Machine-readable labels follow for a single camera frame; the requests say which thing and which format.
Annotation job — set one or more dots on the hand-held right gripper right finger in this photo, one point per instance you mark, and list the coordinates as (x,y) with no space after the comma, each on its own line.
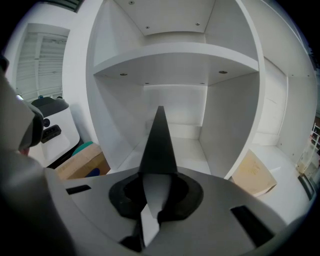
(212,212)

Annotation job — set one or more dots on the person's left hand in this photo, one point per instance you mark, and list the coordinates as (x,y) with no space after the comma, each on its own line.
(25,151)

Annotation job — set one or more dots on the white and black robot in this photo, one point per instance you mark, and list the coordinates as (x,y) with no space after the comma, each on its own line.
(62,145)

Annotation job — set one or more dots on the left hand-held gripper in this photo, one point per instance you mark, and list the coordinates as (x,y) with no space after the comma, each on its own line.
(22,195)

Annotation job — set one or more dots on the teal round object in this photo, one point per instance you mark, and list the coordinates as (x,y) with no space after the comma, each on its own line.
(82,147)

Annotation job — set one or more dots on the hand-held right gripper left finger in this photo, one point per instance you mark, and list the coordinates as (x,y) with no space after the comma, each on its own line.
(100,212)

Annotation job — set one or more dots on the brown cardboard box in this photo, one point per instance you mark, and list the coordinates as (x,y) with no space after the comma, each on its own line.
(82,162)

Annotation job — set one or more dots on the dark ventilation grille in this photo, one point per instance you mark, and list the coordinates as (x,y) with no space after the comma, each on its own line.
(62,3)

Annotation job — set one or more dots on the beige book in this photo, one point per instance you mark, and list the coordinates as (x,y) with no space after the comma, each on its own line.
(252,175)

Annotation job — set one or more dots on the white shelf cabinet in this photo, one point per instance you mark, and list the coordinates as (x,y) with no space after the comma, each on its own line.
(175,62)

